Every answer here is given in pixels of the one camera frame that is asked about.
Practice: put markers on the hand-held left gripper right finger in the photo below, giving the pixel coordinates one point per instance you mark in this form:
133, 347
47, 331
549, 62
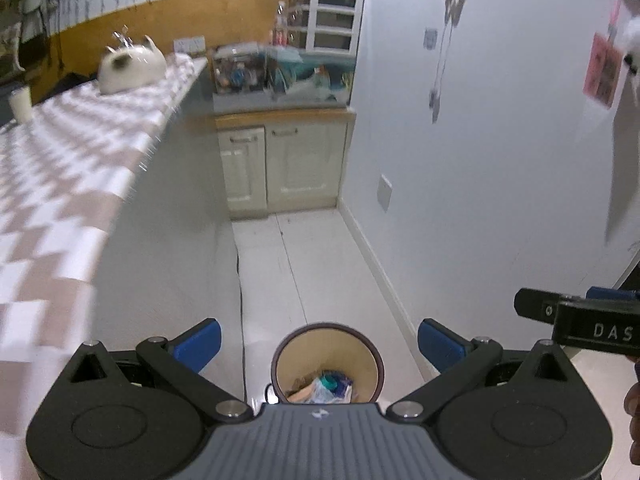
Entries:
440, 342

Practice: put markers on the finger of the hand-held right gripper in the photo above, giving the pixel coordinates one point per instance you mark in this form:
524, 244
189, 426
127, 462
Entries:
605, 294
535, 305

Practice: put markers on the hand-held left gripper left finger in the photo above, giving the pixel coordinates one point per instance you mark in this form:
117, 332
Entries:
197, 342

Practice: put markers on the purple blue snack bag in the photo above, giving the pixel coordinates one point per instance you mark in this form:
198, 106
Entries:
345, 387

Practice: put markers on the brown cardboard packaging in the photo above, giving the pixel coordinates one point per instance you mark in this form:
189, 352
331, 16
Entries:
299, 397

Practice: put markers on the beige bin with brown rim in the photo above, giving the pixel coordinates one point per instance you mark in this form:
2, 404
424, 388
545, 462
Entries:
325, 355

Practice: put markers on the clear plastic bag teal item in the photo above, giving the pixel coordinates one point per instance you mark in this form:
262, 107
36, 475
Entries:
322, 390

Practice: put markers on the person's right hand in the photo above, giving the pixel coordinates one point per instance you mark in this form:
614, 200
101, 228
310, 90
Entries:
635, 425

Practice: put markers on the white bar counter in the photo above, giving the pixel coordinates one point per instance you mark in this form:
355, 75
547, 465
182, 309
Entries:
170, 260

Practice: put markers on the brown white checkered tablecloth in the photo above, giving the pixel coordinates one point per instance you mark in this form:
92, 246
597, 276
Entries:
60, 185

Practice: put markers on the cream cabinet with wooden top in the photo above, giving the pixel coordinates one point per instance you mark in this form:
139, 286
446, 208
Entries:
300, 160

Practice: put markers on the pink card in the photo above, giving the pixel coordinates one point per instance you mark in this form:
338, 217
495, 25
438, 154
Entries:
601, 72

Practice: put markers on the clear plastic storage box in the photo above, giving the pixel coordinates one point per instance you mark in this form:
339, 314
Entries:
240, 72

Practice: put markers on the white cat-shaped ceramic jar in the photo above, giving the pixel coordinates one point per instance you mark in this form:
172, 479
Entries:
131, 67

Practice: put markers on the white cup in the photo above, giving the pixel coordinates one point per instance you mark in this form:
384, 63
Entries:
21, 106

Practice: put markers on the plastic bottle with pink label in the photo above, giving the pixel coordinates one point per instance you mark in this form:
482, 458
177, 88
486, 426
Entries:
282, 25

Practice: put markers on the white drawer unit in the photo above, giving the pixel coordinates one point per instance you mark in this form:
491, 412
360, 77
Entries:
330, 17

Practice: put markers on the white wall switch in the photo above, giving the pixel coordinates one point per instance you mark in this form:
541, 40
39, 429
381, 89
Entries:
385, 192

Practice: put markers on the white wall socket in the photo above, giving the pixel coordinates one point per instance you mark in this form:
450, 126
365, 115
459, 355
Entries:
190, 45

